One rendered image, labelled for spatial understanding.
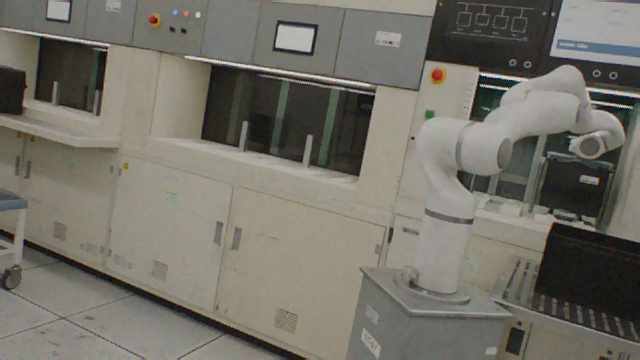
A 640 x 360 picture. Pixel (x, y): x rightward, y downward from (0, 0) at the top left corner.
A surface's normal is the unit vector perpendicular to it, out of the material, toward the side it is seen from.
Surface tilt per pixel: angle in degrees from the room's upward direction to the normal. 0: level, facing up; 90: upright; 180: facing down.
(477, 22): 90
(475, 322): 90
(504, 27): 90
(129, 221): 90
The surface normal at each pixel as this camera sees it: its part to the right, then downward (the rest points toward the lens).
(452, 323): 0.32, 0.20
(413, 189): -0.44, 0.06
